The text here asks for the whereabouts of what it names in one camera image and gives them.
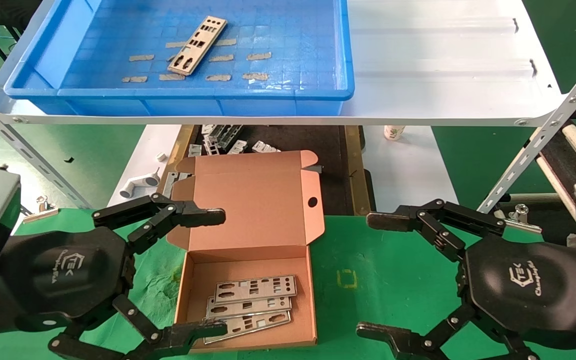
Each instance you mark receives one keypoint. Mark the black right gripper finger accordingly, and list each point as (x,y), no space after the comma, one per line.
(398,220)

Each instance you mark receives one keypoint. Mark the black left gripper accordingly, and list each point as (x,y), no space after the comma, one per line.
(63,270)

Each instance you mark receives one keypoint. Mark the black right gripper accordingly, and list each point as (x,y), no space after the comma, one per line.
(528,290)

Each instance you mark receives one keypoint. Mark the silver slotted metal plate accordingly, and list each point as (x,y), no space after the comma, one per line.
(198,45)
(268,287)
(248,307)
(263,324)

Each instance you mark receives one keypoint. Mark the brown cardboard box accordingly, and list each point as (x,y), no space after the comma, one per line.
(248,210)

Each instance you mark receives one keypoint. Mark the blue plastic tray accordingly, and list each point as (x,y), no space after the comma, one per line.
(293,65)

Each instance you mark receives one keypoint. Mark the green table cloth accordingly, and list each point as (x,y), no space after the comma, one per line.
(393,280)

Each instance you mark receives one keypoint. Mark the white bottle with pink print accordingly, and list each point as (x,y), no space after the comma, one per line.
(394,132)

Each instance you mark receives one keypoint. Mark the grey flat metal plate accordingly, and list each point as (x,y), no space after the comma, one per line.
(170,182)

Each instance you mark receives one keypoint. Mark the white plastic pipe fitting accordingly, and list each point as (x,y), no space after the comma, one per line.
(140,182)

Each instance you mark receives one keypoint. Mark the small white plastic piece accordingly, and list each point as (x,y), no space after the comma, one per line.
(161,156)

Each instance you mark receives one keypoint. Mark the silver binder clip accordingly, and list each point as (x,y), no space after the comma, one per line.
(522,220)
(40,212)

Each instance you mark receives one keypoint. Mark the white metal shelf board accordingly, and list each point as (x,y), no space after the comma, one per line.
(443,60)

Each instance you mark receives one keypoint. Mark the grey perforated shelf upright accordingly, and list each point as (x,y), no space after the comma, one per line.
(38,165)
(543,134)

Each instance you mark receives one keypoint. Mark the black conveyor belt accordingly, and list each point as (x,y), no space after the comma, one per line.
(568,160)

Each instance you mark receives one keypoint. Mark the black tray with wooden frame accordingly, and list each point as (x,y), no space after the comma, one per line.
(328,165)

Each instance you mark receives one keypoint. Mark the small silver metal bracket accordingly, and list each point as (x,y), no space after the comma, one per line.
(265,147)
(211,147)
(207,129)
(237,147)
(195,150)

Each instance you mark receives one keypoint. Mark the long silver metal bracket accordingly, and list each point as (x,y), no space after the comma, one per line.
(225,136)

